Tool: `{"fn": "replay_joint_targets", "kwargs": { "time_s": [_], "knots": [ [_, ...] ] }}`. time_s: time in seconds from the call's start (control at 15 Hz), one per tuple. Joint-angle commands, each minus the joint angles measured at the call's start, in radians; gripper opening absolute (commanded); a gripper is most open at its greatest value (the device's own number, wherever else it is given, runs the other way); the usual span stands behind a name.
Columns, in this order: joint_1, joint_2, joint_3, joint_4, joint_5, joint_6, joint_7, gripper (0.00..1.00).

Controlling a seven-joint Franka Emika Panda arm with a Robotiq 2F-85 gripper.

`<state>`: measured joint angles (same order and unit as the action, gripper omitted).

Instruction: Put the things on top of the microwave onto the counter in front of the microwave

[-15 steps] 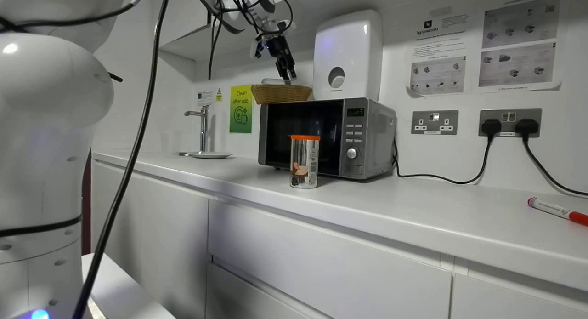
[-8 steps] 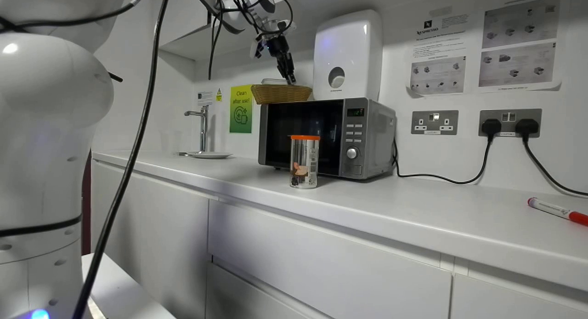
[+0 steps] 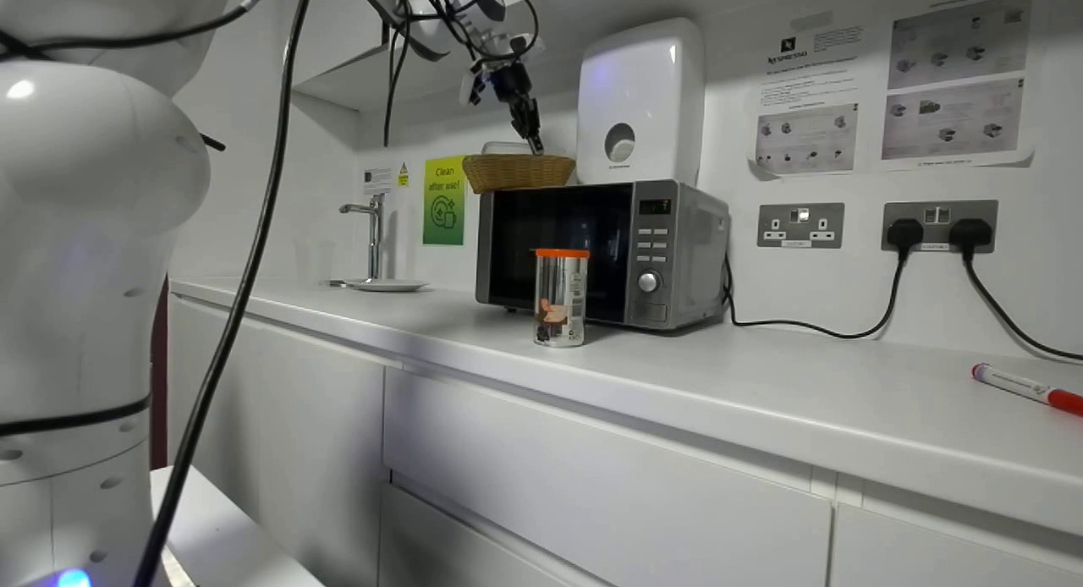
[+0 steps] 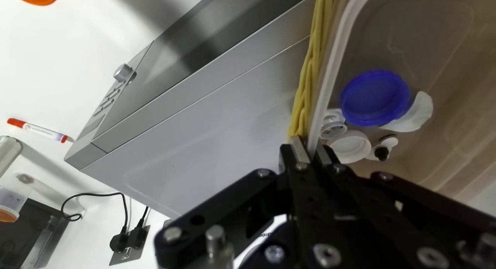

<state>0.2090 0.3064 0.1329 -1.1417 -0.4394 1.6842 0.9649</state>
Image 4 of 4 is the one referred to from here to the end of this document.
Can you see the small white bottle cap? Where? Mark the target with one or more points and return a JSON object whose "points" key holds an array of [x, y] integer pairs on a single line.
{"points": [[332, 125]]}

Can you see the silver microwave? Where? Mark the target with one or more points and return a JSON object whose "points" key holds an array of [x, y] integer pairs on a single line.
{"points": [[201, 125]]}

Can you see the microwave door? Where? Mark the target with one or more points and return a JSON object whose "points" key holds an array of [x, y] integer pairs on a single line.
{"points": [[201, 40]]}

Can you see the steel wall socket plate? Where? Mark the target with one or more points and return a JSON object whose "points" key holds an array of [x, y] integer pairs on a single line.
{"points": [[128, 256]]}

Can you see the small white black-tipped nozzle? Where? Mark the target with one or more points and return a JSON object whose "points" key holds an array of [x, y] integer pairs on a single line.
{"points": [[381, 152]]}

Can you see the large white bottle cap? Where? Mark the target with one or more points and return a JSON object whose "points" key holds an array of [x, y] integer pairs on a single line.
{"points": [[350, 145]]}

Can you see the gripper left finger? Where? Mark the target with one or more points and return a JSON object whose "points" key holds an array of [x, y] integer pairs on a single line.
{"points": [[232, 207]]}

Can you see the clear plastic container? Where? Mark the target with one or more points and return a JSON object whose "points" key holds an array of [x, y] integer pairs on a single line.
{"points": [[445, 48]]}

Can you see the black plug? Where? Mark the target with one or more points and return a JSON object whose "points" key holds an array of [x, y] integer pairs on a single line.
{"points": [[118, 242], [137, 238]]}

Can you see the microwave knob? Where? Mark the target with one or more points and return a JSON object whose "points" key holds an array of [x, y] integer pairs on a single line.
{"points": [[124, 73]]}

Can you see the steel cylinder canister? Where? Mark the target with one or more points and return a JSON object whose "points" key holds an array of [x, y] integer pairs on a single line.
{"points": [[7, 154]]}

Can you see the white plastic piece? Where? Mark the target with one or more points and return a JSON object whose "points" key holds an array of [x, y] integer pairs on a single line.
{"points": [[416, 114]]}

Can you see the blue plastic lid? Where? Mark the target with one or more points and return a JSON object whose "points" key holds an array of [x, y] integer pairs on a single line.
{"points": [[374, 98]]}

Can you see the dark steel-rimmed box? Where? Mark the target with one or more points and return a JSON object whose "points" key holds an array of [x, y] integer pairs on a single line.
{"points": [[27, 238]]}

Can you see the red capped marker pen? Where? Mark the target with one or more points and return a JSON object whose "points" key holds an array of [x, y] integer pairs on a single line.
{"points": [[38, 129]]}

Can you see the clear jar with orange lid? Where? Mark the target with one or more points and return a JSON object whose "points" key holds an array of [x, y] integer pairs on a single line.
{"points": [[13, 197]]}

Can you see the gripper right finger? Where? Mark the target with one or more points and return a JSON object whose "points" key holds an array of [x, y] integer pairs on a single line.
{"points": [[387, 222]]}

